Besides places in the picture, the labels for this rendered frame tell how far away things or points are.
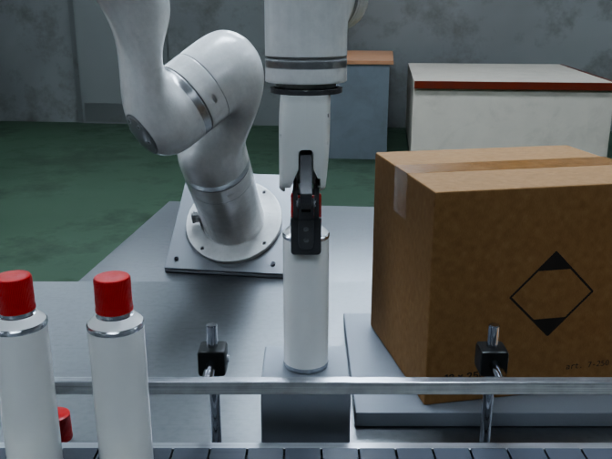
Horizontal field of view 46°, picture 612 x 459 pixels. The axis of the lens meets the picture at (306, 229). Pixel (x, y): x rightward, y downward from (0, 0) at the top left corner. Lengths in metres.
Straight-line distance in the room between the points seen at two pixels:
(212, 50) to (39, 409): 0.61
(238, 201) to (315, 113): 0.59
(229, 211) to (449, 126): 4.94
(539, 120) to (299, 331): 5.53
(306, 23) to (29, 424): 0.46
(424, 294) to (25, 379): 0.45
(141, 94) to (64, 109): 8.21
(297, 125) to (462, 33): 7.72
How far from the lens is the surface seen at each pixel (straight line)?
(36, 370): 0.72
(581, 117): 6.33
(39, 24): 9.30
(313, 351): 0.83
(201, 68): 1.11
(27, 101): 9.47
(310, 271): 0.79
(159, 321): 1.21
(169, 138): 1.09
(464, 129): 6.18
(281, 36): 0.73
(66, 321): 1.25
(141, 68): 1.07
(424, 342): 0.89
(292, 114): 0.72
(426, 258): 0.86
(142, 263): 1.48
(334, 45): 0.73
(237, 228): 1.35
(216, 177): 1.22
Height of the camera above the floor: 1.32
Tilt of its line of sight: 17 degrees down
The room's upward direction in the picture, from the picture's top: straight up
